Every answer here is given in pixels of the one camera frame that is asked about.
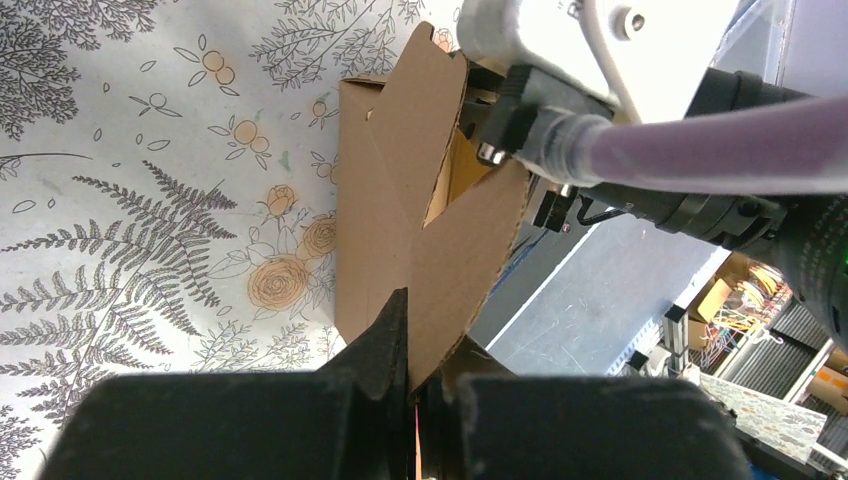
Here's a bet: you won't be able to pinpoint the floral table mat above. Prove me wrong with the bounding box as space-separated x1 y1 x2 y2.
1 1 460 479

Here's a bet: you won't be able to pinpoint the brown cardboard box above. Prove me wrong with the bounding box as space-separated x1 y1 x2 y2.
335 22 529 390

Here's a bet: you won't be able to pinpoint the background clutter shelf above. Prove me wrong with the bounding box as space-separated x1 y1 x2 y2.
610 250 847 479

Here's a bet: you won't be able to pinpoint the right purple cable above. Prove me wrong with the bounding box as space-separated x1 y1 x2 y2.
476 64 848 197

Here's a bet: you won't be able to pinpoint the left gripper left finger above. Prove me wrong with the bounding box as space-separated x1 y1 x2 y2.
41 289 410 479

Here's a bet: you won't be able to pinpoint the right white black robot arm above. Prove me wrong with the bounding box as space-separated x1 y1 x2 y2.
524 68 847 348

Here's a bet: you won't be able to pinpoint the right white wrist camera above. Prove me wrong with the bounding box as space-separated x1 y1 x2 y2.
456 0 738 124

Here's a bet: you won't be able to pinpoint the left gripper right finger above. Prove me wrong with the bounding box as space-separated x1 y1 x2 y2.
418 339 751 479

